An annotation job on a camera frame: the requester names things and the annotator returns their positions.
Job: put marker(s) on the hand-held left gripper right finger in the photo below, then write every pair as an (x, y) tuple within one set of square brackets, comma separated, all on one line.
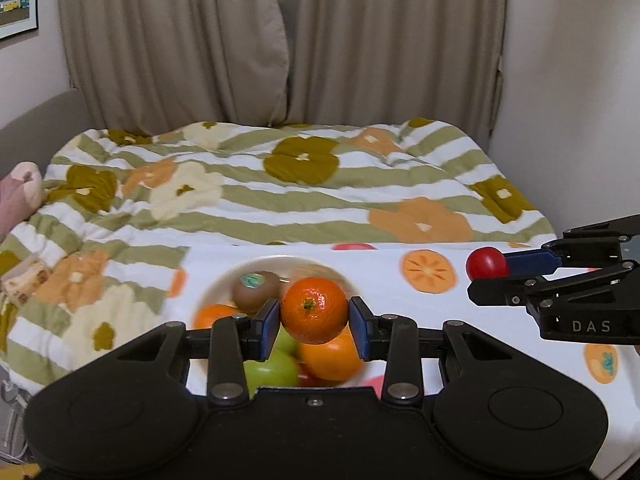
[(358, 331)]

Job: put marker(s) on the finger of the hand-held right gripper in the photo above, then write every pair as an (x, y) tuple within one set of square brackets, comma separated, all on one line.
[(500, 292), (532, 261)]

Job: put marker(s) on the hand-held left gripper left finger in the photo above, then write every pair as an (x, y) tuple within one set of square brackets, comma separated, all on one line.
[(270, 331)]

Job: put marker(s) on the green apple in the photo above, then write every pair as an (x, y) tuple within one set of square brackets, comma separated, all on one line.
[(286, 342), (270, 372)]

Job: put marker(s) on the large smooth orange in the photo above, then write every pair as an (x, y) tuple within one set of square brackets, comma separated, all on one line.
[(332, 357)]

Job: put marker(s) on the small mandarin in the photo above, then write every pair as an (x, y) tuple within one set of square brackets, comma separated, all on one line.
[(314, 310)]

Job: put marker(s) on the cream and yellow plate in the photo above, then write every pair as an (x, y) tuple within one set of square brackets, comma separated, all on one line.
[(220, 285)]

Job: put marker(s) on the brown kiwi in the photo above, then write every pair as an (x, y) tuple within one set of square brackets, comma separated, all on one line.
[(255, 292)]

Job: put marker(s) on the white fruit-print cloth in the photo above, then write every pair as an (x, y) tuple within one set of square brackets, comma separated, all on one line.
[(385, 280)]

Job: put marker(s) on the floral striped blanket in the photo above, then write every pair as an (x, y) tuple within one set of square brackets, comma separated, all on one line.
[(250, 200)]

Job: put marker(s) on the beige patterned cloth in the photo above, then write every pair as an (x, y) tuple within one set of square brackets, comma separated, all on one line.
[(25, 279)]

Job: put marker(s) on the beige curtain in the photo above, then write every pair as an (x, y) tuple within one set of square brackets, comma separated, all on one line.
[(395, 45), (165, 45)]

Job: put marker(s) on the grey striped cloth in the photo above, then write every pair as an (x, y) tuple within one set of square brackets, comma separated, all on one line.
[(10, 405)]

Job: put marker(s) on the pink plush toy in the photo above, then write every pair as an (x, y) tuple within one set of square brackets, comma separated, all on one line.
[(20, 192)]

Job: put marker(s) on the grey upholstered headboard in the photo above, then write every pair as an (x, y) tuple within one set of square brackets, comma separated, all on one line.
[(35, 125)]

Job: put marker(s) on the framed wall picture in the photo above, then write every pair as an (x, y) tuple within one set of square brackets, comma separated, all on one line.
[(17, 5)]

